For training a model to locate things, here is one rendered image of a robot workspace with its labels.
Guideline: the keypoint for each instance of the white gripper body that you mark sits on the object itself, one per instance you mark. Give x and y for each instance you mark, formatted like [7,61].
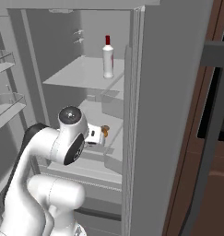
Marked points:
[102,136]

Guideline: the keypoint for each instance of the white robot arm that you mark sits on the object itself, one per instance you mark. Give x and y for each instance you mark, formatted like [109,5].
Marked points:
[33,172]

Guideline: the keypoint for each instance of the brown mushroom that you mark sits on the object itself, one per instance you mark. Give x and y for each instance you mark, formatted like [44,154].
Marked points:
[105,131]

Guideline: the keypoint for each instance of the glass fridge shelf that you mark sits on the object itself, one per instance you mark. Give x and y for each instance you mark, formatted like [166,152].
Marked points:
[79,75]
[112,118]

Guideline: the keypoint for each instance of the grey fridge drawer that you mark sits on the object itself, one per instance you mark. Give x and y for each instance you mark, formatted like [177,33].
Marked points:
[95,187]

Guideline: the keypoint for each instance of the grey fridge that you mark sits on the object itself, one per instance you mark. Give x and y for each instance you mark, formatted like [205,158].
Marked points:
[165,123]

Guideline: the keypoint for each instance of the clear liquor bottle red cap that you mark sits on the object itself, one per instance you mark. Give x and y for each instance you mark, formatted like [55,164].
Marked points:
[108,61]

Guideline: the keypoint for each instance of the clear door bin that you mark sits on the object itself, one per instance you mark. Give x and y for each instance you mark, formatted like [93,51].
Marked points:
[2,63]
[7,106]

